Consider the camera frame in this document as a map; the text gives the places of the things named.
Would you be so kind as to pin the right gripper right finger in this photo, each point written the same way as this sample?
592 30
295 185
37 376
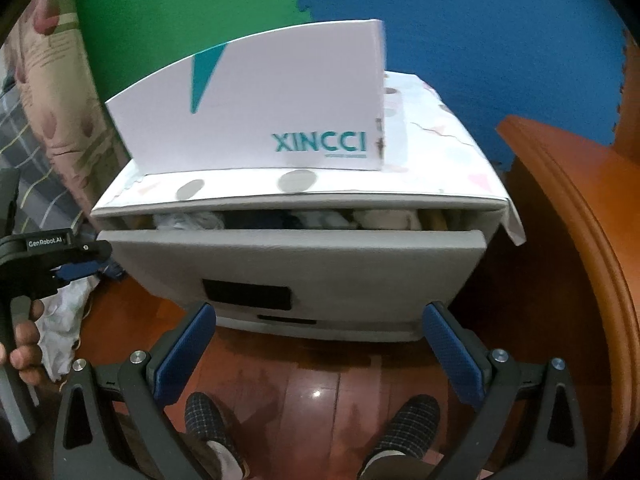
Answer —
489 385

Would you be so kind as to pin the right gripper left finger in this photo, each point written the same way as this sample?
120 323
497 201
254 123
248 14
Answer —
151 380

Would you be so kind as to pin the wooden drawer grey front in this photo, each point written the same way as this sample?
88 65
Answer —
349 285

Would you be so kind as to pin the person's left hand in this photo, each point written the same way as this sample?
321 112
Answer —
26 358

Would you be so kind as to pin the grey plaid bedding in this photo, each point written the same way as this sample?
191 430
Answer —
43 202

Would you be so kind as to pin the white crumpled plastic bag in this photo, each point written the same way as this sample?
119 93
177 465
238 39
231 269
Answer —
60 324

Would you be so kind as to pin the left plaid slipper foot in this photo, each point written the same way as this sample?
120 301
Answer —
207 429

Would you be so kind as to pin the plaid slipper foot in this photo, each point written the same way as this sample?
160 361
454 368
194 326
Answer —
399 452
207 429

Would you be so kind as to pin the right plaid slipper foot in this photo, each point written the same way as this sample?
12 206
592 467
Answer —
399 452

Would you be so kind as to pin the pink floral curtain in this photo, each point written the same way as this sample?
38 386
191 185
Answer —
58 93

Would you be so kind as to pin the orange wooden furniture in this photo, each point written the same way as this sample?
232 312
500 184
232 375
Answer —
595 191

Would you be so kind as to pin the white patterned cover sheet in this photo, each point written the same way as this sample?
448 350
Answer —
434 177

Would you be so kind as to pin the white XINCCI cardboard box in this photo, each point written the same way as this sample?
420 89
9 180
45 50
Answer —
303 96

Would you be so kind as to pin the green foam wall mat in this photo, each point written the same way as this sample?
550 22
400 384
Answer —
129 39

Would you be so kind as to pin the blue foam wall mat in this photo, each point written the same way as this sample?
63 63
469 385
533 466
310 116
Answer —
559 62

